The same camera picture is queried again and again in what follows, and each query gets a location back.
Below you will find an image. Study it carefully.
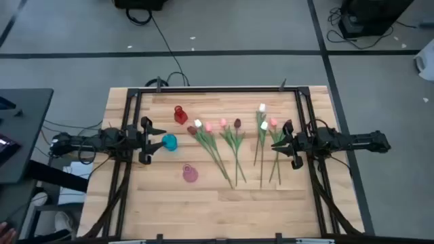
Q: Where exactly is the black floor box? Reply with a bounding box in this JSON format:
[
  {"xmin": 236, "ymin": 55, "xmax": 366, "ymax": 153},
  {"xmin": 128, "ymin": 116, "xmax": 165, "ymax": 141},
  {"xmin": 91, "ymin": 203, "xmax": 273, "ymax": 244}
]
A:
[{"xmin": 113, "ymin": 0, "xmax": 169, "ymax": 11}]

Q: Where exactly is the white box under table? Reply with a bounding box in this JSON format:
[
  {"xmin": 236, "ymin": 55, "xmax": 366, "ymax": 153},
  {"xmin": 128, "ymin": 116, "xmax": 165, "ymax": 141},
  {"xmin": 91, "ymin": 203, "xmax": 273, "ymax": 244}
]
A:
[{"xmin": 57, "ymin": 161, "xmax": 94, "ymax": 206}]

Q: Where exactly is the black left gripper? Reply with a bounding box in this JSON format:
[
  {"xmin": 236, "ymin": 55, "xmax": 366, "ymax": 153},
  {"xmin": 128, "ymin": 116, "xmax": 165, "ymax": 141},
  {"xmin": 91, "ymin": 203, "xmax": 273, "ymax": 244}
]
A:
[{"xmin": 125, "ymin": 116, "xmax": 168, "ymax": 166}]

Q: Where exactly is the person's hand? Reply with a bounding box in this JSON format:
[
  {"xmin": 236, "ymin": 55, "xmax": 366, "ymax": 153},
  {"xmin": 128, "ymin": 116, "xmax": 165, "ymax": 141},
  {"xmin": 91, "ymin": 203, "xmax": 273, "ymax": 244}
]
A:
[{"xmin": 0, "ymin": 222, "xmax": 17, "ymax": 244}]

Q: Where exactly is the blue glass vase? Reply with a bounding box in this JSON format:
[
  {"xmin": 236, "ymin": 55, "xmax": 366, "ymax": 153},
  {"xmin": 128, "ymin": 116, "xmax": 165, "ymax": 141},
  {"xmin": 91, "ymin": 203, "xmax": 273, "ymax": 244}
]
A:
[{"xmin": 161, "ymin": 134, "xmax": 178, "ymax": 152}]

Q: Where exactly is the purple glass vase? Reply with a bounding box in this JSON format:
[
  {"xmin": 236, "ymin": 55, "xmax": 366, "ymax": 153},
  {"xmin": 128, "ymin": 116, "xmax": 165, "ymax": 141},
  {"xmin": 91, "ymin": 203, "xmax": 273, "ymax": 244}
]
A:
[{"xmin": 182, "ymin": 163, "xmax": 199, "ymax": 184}]

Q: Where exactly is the dark tablet device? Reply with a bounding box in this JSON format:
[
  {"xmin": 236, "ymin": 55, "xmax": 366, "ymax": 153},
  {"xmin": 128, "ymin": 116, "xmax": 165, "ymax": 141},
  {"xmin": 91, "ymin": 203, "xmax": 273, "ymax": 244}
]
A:
[{"xmin": 0, "ymin": 133, "xmax": 22, "ymax": 167}]

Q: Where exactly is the black equipment case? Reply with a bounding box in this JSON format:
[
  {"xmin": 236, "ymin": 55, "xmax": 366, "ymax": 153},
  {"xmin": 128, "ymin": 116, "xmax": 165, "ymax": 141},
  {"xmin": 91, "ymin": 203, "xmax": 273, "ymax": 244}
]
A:
[{"xmin": 338, "ymin": 0, "xmax": 415, "ymax": 39}]

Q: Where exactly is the black aluminium table frame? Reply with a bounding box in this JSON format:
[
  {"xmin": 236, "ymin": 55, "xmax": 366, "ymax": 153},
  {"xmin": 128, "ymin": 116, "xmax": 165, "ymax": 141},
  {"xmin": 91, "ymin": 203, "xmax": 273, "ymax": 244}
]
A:
[{"xmin": 78, "ymin": 77, "xmax": 367, "ymax": 244}]

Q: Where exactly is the red glass vase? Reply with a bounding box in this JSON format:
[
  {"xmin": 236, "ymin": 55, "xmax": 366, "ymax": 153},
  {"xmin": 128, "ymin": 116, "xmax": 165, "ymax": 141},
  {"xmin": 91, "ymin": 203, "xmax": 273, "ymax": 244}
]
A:
[{"xmin": 173, "ymin": 105, "xmax": 189, "ymax": 125}]

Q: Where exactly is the white tulip flower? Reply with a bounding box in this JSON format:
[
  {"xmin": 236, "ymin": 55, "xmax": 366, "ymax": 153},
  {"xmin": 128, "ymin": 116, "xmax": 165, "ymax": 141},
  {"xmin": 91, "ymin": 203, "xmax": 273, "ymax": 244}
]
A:
[
  {"xmin": 253, "ymin": 103, "xmax": 267, "ymax": 167},
  {"xmin": 259, "ymin": 121, "xmax": 269, "ymax": 189},
  {"xmin": 193, "ymin": 119, "xmax": 231, "ymax": 181}
]

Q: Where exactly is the black floor cable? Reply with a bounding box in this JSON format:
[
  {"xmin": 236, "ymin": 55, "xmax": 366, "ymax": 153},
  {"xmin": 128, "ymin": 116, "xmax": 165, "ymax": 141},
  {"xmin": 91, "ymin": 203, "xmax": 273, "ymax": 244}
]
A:
[{"xmin": 125, "ymin": 8, "xmax": 191, "ymax": 87}]

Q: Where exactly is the white plastic bucket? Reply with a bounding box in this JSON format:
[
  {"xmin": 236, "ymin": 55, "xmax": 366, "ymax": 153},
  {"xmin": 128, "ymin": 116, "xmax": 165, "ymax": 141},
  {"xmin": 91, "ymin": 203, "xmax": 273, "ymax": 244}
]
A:
[{"xmin": 412, "ymin": 39, "xmax": 434, "ymax": 82}]

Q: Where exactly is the dark grey desk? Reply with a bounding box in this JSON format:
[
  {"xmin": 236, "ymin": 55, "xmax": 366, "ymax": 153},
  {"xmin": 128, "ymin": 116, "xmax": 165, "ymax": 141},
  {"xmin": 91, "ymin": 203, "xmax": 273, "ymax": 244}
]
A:
[{"xmin": 0, "ymin": 87, "xmax": 55, "ymax": 184}]

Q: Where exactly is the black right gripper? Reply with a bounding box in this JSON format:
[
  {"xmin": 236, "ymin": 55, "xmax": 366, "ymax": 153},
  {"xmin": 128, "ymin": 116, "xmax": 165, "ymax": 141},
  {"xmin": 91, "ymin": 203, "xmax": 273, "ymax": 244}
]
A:
[{"xmin": 270, "ymin": 120, "xmax": 310, "ymax": 170}]

